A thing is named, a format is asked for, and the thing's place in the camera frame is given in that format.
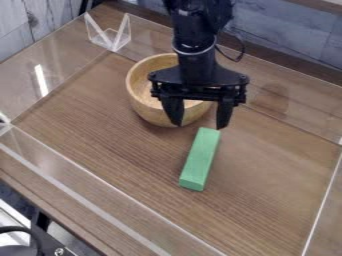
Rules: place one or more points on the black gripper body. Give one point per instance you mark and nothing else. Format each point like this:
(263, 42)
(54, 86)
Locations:
(223, 84)

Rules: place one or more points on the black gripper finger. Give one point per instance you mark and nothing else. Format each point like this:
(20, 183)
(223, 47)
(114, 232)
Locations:
(174, 109)
(223, 112)

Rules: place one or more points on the green rectangular stick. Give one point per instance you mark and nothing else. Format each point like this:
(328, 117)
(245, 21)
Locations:
(199, 160)

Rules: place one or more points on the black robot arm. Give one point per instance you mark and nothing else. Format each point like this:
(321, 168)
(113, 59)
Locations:
(198, 20)

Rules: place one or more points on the wooden bowl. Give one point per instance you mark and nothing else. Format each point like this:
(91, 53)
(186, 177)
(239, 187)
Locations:
(146, 105)

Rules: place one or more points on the clear acrylic corner bracket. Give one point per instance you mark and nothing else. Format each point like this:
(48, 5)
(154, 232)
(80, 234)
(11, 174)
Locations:
(111, 39)

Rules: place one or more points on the black table frame bracket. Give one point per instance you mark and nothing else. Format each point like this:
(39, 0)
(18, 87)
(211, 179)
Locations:
(59, 241)

